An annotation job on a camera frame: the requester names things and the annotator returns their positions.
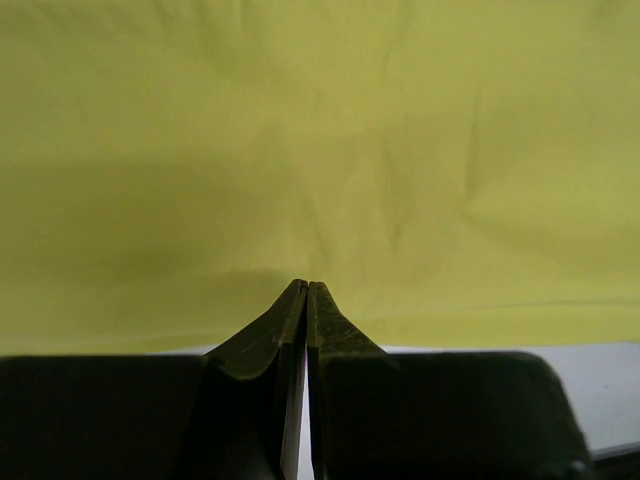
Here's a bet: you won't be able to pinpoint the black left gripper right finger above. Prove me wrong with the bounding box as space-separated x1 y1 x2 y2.
307 282 595 479

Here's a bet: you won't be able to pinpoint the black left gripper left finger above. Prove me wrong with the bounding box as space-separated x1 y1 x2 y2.
1 280 306 479

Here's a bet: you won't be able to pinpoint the yellow trousers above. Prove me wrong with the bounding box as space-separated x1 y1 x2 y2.
1 1 639 354

